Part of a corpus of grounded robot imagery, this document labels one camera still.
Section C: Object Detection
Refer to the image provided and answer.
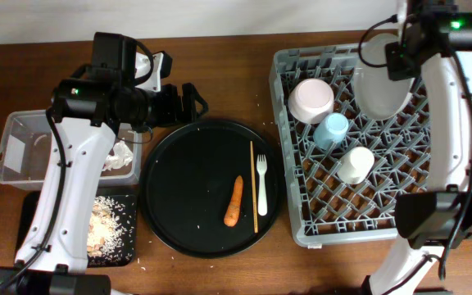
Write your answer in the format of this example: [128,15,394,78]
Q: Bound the white tissue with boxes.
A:
[102,141,134,171]

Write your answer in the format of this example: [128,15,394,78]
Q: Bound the wooden chopstick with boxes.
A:
[250,141,259,234]

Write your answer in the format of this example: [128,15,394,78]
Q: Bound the grey round plate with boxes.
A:
[353,33,415,120]

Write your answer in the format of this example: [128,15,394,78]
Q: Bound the white plastic fork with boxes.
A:
[256,155,268,216]

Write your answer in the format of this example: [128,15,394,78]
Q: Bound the pink bowl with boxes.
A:
[288,79,334,125]

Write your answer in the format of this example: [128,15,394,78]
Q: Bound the light blue plastic cup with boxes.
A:
[313,113,349,150]

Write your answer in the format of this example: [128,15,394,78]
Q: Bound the peanut shells and rice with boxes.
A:
[86,195,134,266]

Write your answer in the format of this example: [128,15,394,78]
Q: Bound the white paper cup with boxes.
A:
[337,147,374,184]

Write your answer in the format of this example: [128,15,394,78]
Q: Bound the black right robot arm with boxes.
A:
[353,1,472,294]

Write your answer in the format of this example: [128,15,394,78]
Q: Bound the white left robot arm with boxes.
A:
[0,32,208,294]

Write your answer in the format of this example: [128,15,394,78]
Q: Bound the grey dishwasher rack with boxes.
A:
[269,44,430,248]

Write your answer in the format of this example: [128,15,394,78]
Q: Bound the black round tray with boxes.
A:
[139,120,286,259]

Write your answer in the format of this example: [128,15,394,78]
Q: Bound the clear plastic bin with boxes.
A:
[0,110,142,191]

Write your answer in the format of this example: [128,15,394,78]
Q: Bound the orange carrot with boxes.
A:
[224,175,243,227]

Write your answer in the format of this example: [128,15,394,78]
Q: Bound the black rectangular tray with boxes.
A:
[14,187,139,270]

